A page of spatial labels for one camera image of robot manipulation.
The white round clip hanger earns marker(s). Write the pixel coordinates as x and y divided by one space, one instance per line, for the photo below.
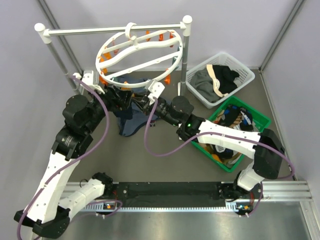
124 44

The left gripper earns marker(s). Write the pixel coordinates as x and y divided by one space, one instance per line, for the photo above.
122 98

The orange clothespin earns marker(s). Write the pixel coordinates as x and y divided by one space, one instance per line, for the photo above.
167 80

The green plastic bin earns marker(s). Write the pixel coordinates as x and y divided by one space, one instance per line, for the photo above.
260 122

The white metal drying rack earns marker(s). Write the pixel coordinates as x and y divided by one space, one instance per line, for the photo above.
183 29

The white plastic laundry basket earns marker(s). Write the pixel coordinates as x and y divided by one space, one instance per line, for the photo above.
245 76

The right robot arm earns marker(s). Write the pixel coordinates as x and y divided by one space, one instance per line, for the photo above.
264 148

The black cloth in basket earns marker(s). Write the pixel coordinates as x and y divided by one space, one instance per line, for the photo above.
226 78

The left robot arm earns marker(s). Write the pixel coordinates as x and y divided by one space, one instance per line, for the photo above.
48 215

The blue cloth on floor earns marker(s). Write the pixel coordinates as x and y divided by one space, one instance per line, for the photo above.
128 128

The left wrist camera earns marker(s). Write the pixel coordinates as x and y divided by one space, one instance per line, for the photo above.
91 79

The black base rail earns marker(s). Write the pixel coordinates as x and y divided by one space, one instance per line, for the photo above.
214 190

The pile of socks in bin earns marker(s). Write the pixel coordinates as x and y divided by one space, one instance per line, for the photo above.
234 117

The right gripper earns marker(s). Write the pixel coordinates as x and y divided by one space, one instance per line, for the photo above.
144 104

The small black tag on floor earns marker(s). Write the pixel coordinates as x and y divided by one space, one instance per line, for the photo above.
152 124

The grey cloth in basket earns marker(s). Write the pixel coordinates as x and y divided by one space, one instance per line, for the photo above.
203 83

